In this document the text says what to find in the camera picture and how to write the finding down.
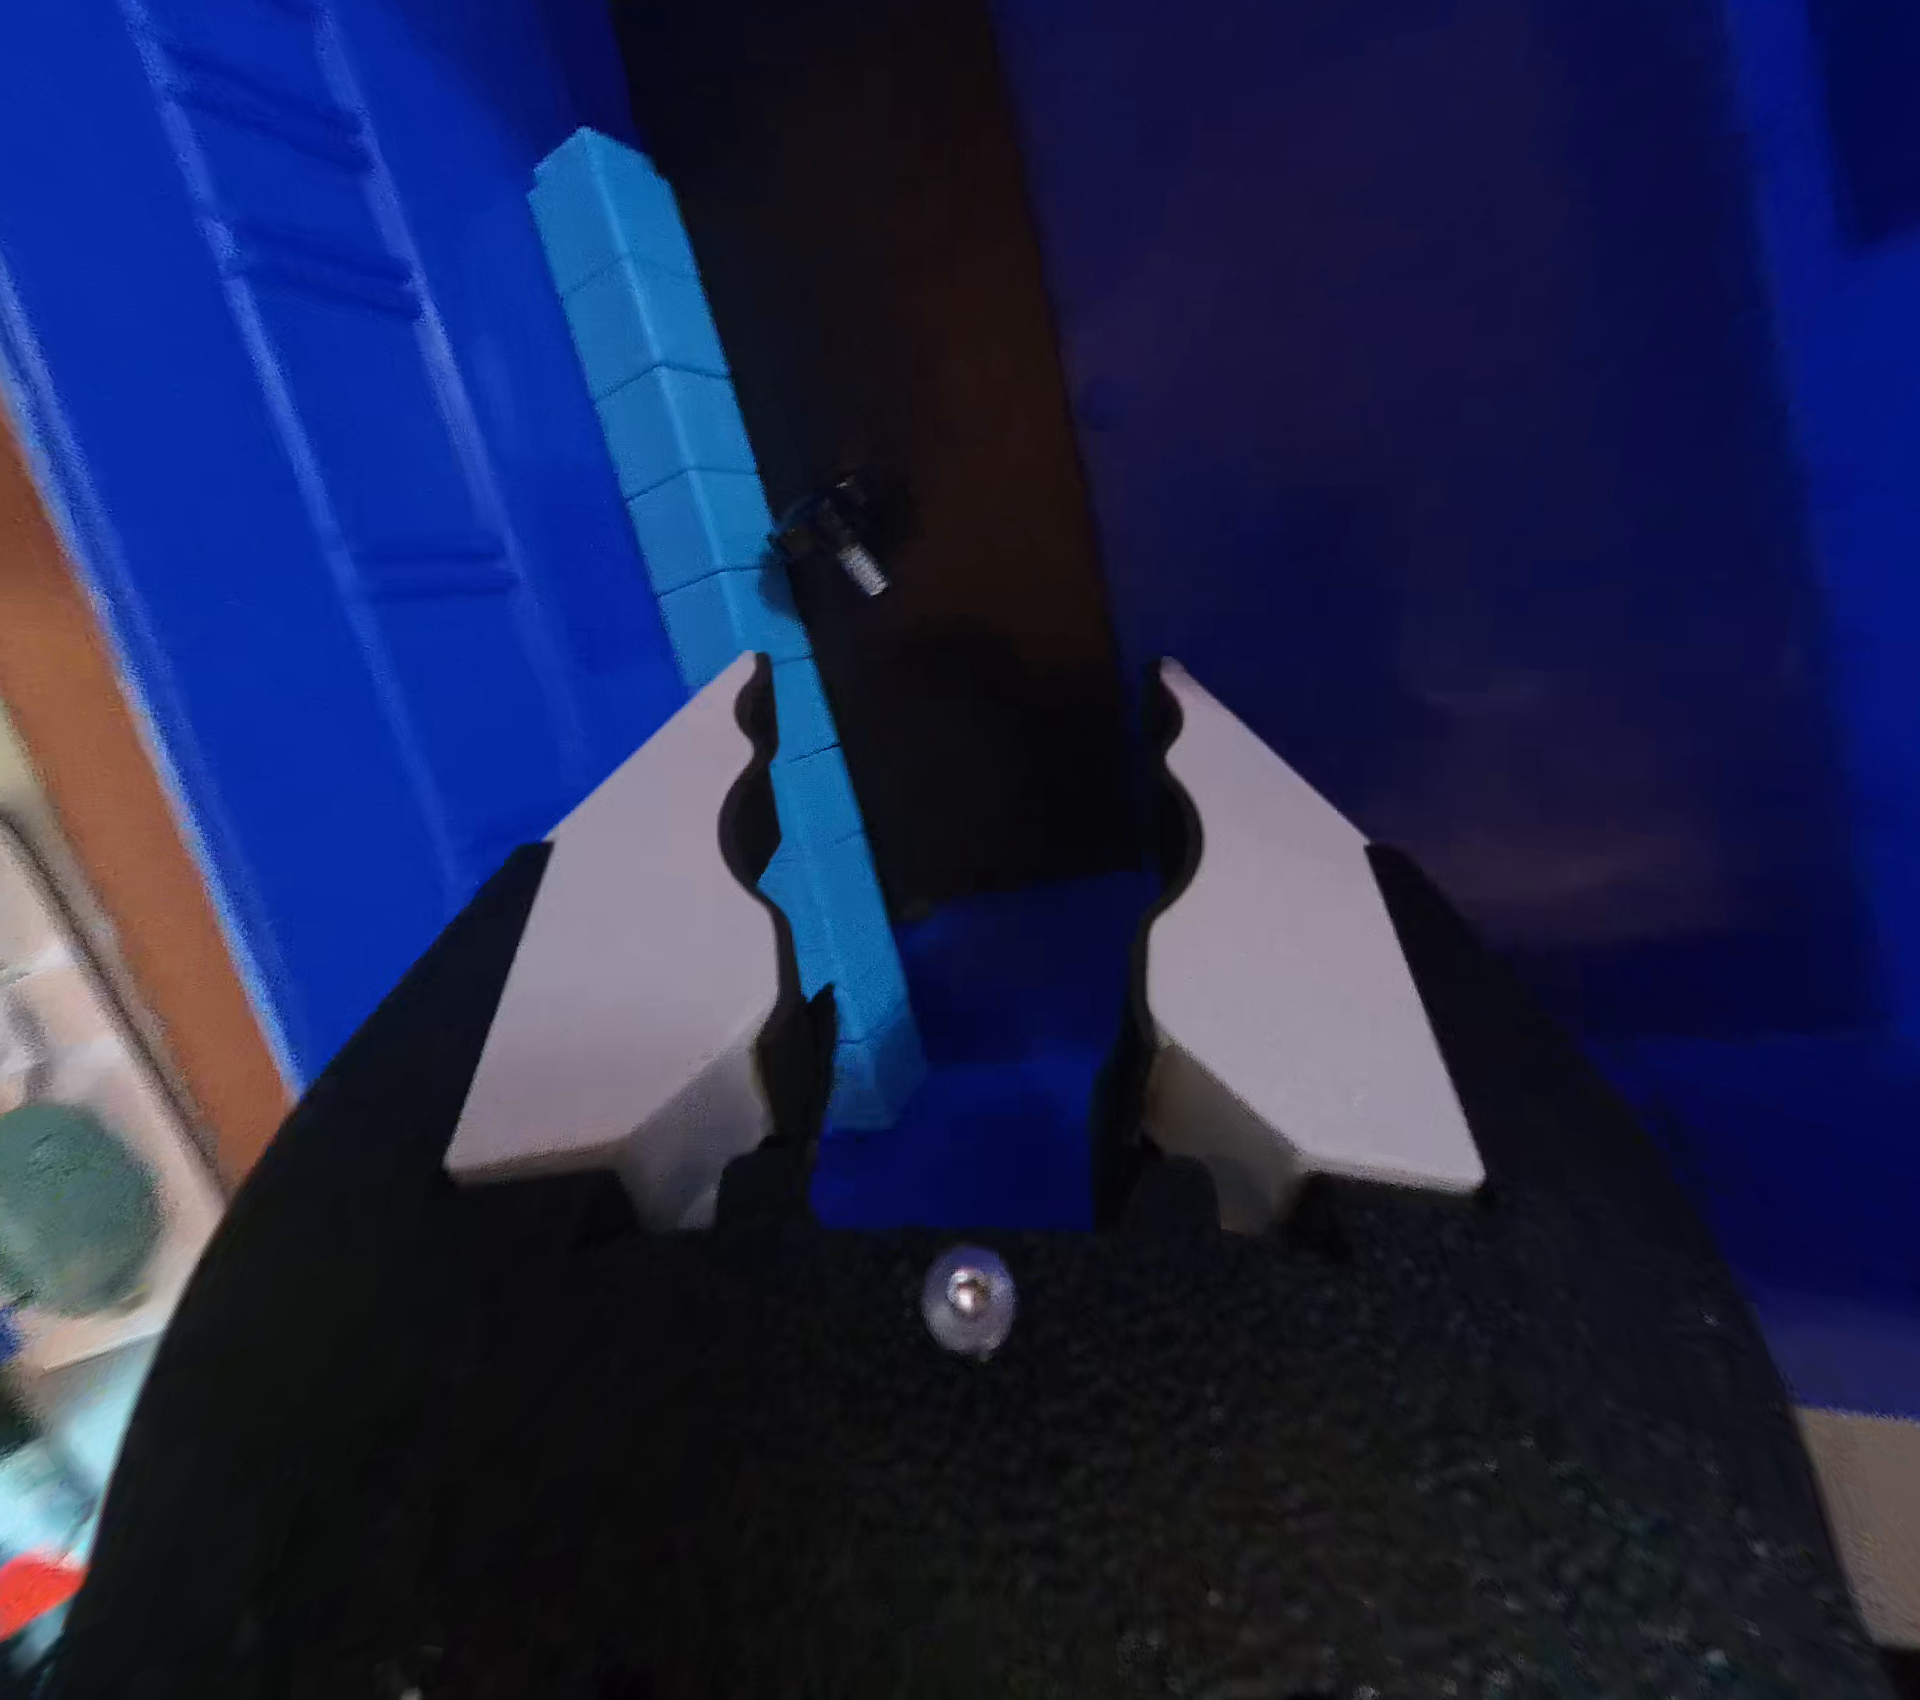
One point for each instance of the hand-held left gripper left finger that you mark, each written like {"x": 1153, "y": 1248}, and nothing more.
{"x": 630, "y": 980}

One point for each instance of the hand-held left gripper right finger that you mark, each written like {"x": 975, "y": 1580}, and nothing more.
{"x": 1290, "y": 980}

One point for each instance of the large blue plastic bin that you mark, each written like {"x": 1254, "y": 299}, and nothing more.
{"x": 1350, "y": 380}

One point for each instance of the light blue cube bar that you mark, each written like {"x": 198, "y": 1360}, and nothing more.
{"x": 645, "y": 304}

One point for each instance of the dark brown board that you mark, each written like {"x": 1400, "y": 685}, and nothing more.
{"x": 870, "y": 231}

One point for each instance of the dark green rounded object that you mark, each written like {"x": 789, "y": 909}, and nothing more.
{"x": 68, "y": 1204}

